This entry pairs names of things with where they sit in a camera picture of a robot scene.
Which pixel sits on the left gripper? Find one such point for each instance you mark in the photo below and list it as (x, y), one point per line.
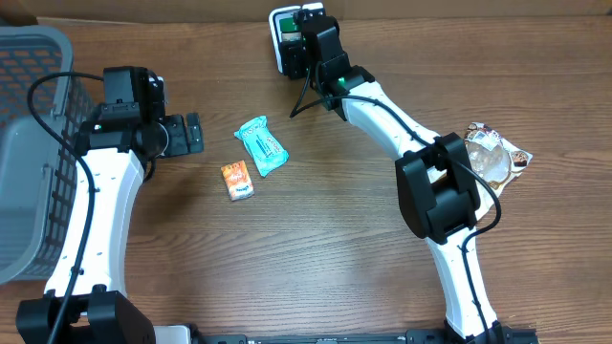
(177, 125)

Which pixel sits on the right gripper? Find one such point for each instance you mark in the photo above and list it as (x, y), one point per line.
(293, 53)

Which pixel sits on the green-lidded jar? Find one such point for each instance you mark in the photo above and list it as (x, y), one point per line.
(289, 30)

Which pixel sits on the orange small packet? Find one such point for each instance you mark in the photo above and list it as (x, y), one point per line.
(237, 180)

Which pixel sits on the teal long snack packet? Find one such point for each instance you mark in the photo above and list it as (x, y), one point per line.
(265, 150)

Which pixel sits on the beige brown snack pouch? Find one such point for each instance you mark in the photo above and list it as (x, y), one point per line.
(496, 160)

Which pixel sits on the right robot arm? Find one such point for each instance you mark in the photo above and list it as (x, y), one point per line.
(438, 192)

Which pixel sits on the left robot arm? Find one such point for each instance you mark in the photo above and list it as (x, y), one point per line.
(116, 151)

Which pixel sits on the white barcode scanner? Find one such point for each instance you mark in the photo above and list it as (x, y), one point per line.
(280, 13)

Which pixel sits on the grey plastic shopping basket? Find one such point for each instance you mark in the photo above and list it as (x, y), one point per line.
(38, 176)

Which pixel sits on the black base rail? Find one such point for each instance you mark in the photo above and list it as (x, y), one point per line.
(325, 339)

